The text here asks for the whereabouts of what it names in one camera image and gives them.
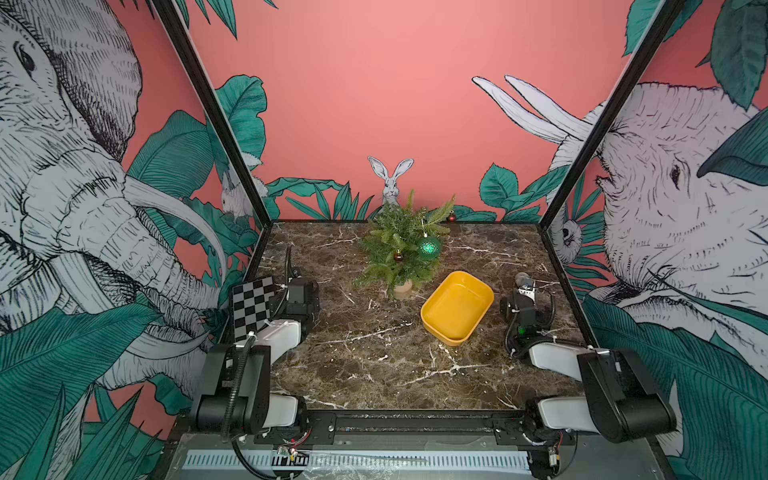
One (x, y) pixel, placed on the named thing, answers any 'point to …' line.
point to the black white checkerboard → (251, 302)
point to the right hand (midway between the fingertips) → (526, 295)
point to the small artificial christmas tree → (401, 248)
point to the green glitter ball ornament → (429, 247)
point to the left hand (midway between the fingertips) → (294, 291)
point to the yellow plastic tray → (456, 308)
